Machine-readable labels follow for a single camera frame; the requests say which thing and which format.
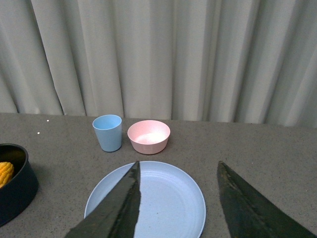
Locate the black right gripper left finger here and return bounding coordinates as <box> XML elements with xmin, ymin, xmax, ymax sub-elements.
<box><xmin>66</xmin><ymin>161</ymin><xmax>141</xmax><ymax>238</ymax></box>

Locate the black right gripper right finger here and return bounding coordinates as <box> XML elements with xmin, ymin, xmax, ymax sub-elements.
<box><xmin>217</xmin><ymin>161</ymin><xmax>316</xmax><ymax>238</ymax></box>

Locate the yellow corn cob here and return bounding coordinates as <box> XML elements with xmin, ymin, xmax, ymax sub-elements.
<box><xmin>0</xmin><ymin>162</ymin><xmax>14</xmax><ymax>188</ymax></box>

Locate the dark blue pot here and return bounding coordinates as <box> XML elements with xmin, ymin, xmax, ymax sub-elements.
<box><xmin>0</xmin><ymin>144</ymin><xmax>39</xmax><ymax>226</ymax></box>

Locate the light blue plate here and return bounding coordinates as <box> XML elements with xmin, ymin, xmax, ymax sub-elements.
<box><xmin>84</xmin><ymin>160</ymin><xmax>207</xmax><ymax>238</ymax></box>

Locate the pink bowl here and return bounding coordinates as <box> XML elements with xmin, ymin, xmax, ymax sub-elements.
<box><xmin>127</xmin><ymin>120</ymin><xmax>170</xmax><ymax>155</ymax></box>

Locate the light blue cup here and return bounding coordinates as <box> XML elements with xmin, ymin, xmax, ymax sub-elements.
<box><xmin>92</xmin><ymin>115</ymin><xmax>122</xmax><ymax>152</ymax></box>

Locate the grey white curtain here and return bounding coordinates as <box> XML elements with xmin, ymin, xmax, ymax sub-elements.
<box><xmin>0</xmin><ymin>0</ymin><xmax>317</xmax><ymax>127</ymax></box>

